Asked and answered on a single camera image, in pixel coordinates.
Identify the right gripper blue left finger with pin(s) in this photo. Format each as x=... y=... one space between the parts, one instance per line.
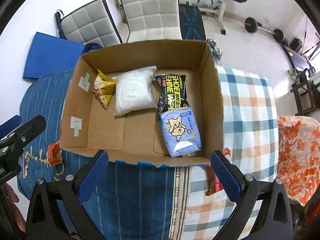
x=89 y=176

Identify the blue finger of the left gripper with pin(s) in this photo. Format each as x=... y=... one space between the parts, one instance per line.
x=9 y=126

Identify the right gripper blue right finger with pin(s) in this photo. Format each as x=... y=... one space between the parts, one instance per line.
x=228 y=175

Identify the red snack packet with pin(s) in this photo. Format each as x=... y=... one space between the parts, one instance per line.
x=214 y=184

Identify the orange snack packet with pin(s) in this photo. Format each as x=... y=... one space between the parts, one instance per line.
x=54 y=154

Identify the light blue tissue pack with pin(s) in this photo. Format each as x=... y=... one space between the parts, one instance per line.
x=180 y=132

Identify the yellow panda snack packet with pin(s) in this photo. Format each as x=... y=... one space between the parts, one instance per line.
x=104 y=88

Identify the white zip bag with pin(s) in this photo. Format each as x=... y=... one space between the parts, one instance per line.
x=133 y=90

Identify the black shoe shine wipes pack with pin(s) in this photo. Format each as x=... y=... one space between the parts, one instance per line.
x=173 y=93

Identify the person's left hand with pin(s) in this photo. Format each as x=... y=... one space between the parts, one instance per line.
x=12 y=200

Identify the blue striped bed cover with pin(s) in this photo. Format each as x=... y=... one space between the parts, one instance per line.
x=130 y=202

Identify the plaid checked bed cover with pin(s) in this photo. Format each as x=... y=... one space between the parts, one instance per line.
x=251 y=142

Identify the orange white floral towel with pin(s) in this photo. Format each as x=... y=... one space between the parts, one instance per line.
x=298 y=162

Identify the blue folded mat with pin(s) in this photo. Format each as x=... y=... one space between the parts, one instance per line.
x=49 y=54

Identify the open cardboard milk box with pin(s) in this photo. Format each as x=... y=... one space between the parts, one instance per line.
x=156 y=102

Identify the dark wooden chair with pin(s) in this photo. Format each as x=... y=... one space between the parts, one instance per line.
x=304 y=83

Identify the chrome dumbbell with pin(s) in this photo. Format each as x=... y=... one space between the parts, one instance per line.
x=215 y=52

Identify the white cushioned chair left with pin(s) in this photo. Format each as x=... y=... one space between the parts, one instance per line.
x=91 y=23

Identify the white cushioned chair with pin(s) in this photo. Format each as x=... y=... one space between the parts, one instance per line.
x=91 y=23
x=152 y=19

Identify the black treadmill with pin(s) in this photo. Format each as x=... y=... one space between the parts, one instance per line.
x=304 y=30

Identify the barbell on floor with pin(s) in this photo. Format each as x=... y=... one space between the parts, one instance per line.
x=252 y=26

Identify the black blue weight bench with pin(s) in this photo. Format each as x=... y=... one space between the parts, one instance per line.
x=191 y=23

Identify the white barbell rack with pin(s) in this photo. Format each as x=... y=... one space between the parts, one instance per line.
x=215 y=10

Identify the white cushioned chair right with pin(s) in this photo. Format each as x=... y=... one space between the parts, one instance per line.
x=152 y=19

